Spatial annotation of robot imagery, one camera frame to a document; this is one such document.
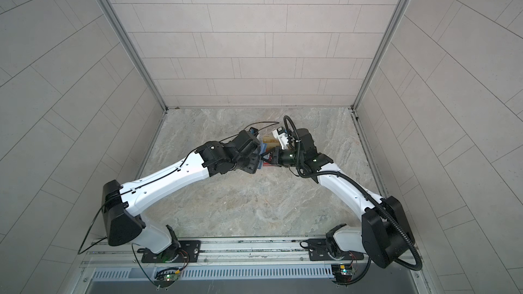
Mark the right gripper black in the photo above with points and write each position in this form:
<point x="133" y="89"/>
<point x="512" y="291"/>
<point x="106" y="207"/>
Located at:
<point x="277" y="157"/>

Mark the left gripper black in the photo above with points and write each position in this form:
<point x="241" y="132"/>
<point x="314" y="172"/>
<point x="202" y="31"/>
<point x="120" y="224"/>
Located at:
<point x="253" y="166"/>

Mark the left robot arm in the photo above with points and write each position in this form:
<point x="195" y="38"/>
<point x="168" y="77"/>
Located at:
<point x="123" y="206"/>

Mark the gold cards left stack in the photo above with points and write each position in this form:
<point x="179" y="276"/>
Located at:
<point x="271" y="141"/>

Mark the clear acrylic card stand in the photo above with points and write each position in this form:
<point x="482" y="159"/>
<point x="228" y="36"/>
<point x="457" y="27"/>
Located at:
<point x="277" y="154"/>

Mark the right green circuit board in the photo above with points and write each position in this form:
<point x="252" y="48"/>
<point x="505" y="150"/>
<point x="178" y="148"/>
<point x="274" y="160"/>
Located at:
<point x="343" y="274"/>

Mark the green circuit board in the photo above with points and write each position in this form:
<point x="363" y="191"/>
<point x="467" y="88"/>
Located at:
<point x="343" y="274"/>
<point x="167" y="277"/>

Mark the left green circuit board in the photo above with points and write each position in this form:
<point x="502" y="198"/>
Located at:
<point x="167" y="277"/>

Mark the aluminium mounting rail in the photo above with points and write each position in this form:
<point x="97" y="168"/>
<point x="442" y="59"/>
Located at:
<point x="236" y="251"/>

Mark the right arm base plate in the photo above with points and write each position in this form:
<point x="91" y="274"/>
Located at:
<point x="321" y="249"/>

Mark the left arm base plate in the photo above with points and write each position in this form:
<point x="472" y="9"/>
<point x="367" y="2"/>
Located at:
<point x="188" y="251"/>

